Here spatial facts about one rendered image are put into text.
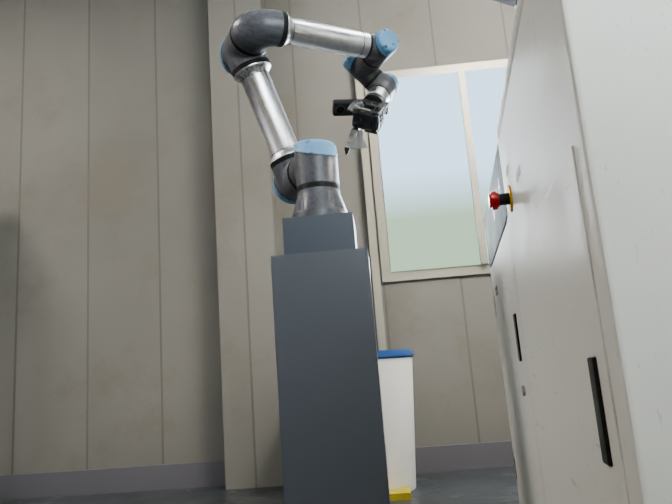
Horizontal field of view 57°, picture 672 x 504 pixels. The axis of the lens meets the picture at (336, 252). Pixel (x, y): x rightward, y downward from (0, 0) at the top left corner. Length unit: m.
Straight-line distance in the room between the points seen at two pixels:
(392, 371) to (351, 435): 1.20
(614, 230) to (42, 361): 3.34
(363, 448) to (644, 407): 0.98
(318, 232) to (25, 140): 2.71
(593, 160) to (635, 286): 0.12
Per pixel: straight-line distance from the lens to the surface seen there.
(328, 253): 1.50
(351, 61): 2.02
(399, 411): 2.69
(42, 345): 3.68
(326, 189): 1.61
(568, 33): 0.64
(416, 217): 3.28
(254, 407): 3.13
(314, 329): 1.48
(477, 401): 3.23
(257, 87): 1.83
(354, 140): 1.89
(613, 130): 0.61
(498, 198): 1.18
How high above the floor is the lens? 0.50
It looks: 11 degrees up
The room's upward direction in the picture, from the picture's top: 4 degrees counter-clockwise
